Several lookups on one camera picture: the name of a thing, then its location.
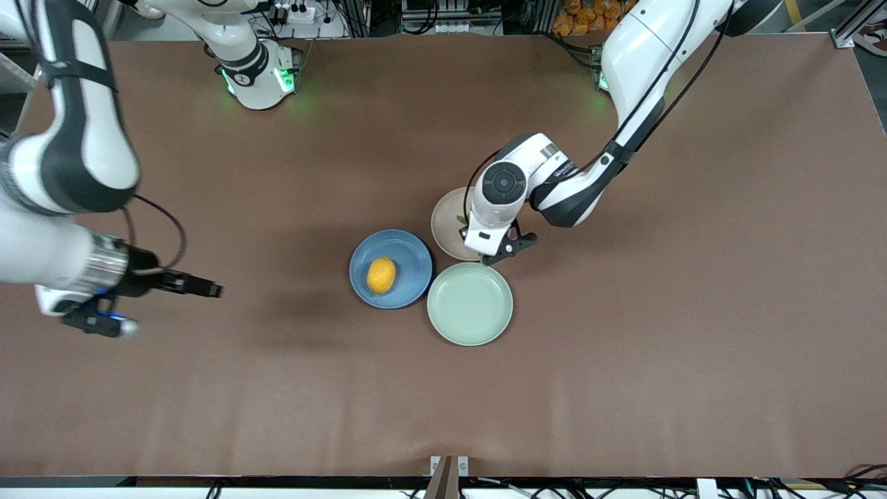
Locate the blue plate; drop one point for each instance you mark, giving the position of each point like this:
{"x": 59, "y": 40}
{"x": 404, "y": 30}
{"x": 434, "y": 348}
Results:
{"x": 409, "y": 267}

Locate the white power strip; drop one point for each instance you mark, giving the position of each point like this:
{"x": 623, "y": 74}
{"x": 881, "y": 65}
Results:
{"x": 296, "y": 12}

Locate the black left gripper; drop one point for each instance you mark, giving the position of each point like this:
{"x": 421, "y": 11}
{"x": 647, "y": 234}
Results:
{"x": 463, "y": 233}

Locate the bag of orange fruit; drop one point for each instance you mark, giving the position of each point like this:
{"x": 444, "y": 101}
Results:
{"x": 589, "y": 15}

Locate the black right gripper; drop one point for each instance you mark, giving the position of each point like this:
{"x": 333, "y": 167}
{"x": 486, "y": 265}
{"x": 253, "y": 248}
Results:
{"x": 147, "y": 278}

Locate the metal table edge bracket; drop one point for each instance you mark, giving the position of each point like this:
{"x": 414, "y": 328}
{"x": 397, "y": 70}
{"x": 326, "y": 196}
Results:
{"x": 449, "y": 475}

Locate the pale green plate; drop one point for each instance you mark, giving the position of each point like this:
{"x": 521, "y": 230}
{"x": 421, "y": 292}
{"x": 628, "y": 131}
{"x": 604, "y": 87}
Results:
{"x": 470, "y": 303}

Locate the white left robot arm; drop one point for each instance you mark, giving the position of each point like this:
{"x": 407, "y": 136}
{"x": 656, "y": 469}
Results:
{"x": 637, "y": 55}

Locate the yellow lemon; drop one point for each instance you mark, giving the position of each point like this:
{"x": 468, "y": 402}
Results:
{"x": 381, "y": 275}

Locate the beige plate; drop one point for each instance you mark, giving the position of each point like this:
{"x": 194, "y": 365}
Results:
{"x": 449, "y": 225}

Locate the aluminium frame profile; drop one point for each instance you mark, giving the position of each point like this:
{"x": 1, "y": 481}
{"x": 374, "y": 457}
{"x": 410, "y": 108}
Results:
{"x": 859, "y": 24}

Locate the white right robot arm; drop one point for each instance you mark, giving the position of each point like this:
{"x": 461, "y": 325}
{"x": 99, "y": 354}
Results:
{"x": 83, "y": 138}

